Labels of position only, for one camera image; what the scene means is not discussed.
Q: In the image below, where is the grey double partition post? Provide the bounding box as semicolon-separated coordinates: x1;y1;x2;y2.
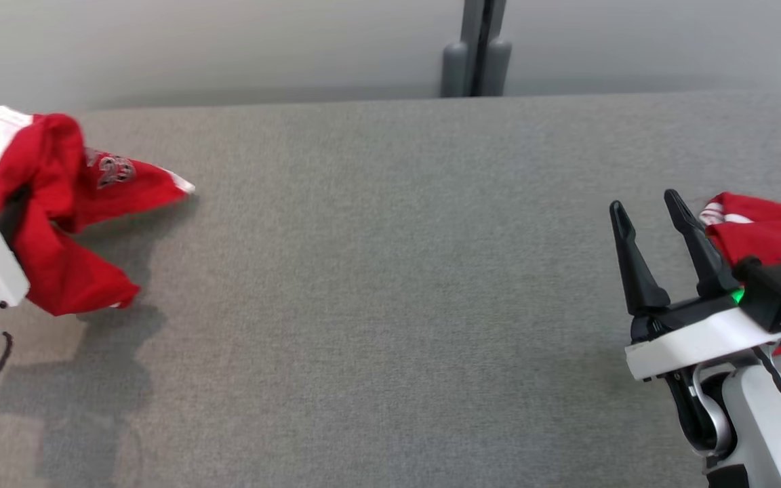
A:
460;0;506;97

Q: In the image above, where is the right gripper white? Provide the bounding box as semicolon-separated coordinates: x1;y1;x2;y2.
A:
609;189;781;382

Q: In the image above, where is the grey rounded post foot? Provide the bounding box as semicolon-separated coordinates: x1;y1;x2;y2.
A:
441;43;469;98
487;37;513;96

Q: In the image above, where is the red white jersey shirt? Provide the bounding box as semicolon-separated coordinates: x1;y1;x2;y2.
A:
0;105;196;317
699;192;781;357

